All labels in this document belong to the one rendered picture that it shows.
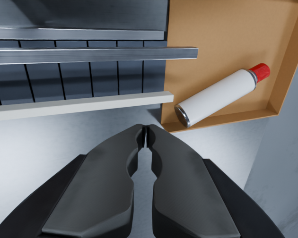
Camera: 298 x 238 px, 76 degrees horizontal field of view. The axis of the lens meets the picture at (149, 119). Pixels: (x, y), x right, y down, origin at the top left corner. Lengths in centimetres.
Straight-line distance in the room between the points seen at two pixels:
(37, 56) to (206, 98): 29
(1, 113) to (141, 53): 17
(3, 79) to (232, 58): 39
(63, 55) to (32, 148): 24
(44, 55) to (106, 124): 21
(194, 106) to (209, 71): 9
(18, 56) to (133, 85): 16
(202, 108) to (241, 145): 26
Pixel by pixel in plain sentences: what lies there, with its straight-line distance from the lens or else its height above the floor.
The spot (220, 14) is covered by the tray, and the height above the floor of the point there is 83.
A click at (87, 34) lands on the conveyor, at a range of 28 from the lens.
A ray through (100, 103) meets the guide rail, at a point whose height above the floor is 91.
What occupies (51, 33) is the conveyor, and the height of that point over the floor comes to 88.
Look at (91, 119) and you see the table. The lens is 37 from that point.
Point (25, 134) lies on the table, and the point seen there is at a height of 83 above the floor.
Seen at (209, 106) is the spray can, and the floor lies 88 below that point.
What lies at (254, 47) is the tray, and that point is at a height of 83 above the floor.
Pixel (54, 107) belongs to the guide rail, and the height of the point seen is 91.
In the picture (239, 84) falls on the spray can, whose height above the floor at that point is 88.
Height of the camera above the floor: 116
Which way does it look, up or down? 56 degrees down
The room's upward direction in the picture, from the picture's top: 143 degrees clockwise
